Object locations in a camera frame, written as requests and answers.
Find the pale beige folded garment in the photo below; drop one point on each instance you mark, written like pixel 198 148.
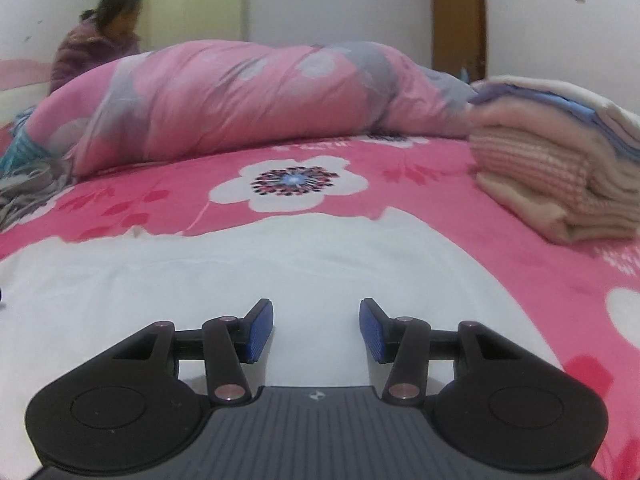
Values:
pixel 530 122

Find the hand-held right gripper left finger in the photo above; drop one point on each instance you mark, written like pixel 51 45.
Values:
pixel 260 330

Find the brown wooden door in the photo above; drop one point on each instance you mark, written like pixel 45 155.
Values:
pixel 457 15

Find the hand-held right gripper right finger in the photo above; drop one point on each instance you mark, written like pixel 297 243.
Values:
pixel 372 330

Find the blue face mask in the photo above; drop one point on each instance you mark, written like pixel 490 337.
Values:
pixel 465 75

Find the grey crumpled garment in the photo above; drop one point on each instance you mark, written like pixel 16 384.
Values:
pixel 25 195

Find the cream white folded garment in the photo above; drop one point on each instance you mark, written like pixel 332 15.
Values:
pixel 575 95

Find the teal striped cloth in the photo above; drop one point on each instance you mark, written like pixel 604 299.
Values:
pixel 22 145

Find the pink floral blanket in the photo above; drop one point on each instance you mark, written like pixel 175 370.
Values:
pixel 450 200

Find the blue folded garment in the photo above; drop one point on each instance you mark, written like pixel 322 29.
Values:
pixel 565 109

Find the pale yellow wardrobe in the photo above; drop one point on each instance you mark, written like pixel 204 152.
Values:
pixel 200 5

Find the pink grey floral duvet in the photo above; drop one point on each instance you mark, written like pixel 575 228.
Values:
pixel 225 100

